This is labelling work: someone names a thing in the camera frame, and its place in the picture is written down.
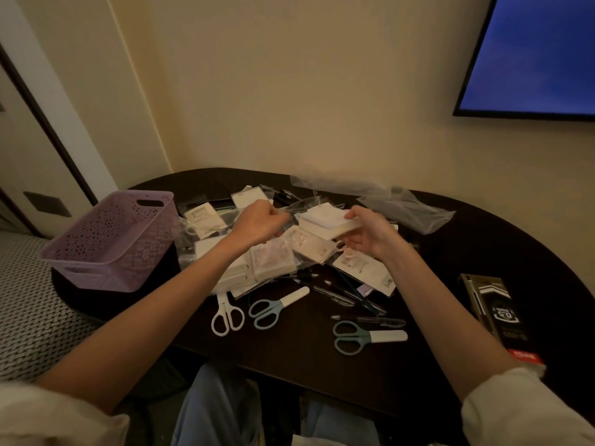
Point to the person's right hand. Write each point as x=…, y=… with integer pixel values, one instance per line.
x=374, y=234

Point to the person's left hand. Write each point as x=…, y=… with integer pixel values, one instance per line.
x=254, y=223

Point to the person's left fingers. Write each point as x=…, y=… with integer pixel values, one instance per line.
x=277, y=221

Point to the person's right thumb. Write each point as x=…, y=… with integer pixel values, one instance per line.
x=358, y=214

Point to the clear plastic wrapper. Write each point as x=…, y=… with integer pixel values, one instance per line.
x=300, y=208

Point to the white notepad stack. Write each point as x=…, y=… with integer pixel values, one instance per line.
x=327, y=221

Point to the person's right forearm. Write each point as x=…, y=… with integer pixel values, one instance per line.
x=441, y=315

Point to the person's left forearm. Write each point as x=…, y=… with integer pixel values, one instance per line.
x=139, y=320

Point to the bundle of black pens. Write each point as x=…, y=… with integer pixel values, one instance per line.
x=283, y=195

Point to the pile of white note packets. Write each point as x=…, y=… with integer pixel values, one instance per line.
x=274, y=262

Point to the crumpled clear plastic bag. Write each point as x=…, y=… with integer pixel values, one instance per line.
x=399, y=204

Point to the black ballpoint pen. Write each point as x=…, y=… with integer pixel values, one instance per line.
x=360, y=299

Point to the clear ballpoint pen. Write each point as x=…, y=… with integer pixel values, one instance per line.
x=327, y=294

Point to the blue-grey scissors with white cap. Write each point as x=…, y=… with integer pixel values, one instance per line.
x=272, y=308

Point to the black pen with clear barrel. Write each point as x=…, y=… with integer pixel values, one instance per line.
x=372, y=321

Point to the teal scissors with white cap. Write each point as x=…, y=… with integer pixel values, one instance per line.
x=358, y=338

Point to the purple perforated plastic basket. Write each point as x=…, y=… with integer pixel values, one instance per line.
x=111, y=241

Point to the black pen box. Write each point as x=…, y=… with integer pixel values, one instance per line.
x=499, y=315

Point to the person's blue jeans legs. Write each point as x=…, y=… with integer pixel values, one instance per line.
x=218, y=408

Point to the dark door plate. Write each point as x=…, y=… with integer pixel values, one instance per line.
x=47, y=204

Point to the cream door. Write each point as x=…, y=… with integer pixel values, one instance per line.
x=32, y=162

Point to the person's white right sleeve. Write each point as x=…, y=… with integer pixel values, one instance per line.
x=525, y=413

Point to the person's white sleeve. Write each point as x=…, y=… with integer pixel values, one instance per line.
x=525, y=413
x=55, y=418

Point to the person's white left sleeve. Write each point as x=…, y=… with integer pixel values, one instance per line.
x=55, y=418

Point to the wall-mounted television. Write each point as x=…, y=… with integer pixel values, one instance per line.
x=534, y=55

